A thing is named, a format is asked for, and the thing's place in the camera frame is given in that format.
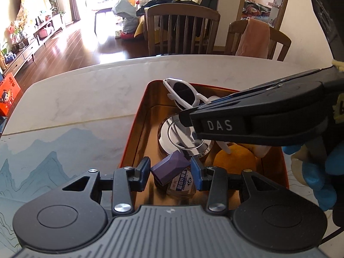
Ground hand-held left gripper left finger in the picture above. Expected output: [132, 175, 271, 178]
[62, 157, 151, 216]

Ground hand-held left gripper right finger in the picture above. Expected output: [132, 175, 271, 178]
[190, 158, 283, 216]

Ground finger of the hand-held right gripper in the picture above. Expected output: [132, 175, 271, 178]
[249, 68, 335, 92]
[208, 80, 318, 106]

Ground purple block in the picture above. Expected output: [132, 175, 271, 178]
[150, 150, 191, 187]

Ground orange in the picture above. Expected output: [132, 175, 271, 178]
[214, 144, 257, 175]

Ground round silver metal lid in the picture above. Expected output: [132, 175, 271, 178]
[157, 114, 213, 158]

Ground red tin box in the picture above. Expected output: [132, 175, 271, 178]
[120, 80, 289, 213]

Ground white sunglasses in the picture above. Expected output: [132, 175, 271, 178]
[163, 78, 232, 155]

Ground wooden dining chair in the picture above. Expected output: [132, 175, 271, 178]
[145, 4, 221, 56]
[224, 19, 292, 61]

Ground pink towel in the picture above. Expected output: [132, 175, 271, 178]
[236, 17, 270, 60]

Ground colourful bedding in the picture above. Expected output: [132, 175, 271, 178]
[242, 0, 277, 22]

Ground blue mountain print table mat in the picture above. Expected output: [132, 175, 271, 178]
[0, 114, 323, 258]

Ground black jacket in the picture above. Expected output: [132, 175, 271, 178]
[136, 0, 201, 17]

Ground light blue bag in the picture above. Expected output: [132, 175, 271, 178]
[111, 0, 139, 33]

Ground orange gift box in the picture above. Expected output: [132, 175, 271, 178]
[0, 72, 21, 116]

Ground coffee table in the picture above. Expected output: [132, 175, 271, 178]
[91, 0, 120, 35]

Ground wooden TV cabinet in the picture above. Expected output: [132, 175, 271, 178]
[0, 13, 66, 76]

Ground patterned draped blanket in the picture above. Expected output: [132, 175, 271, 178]
[8, 0, 51, 22]

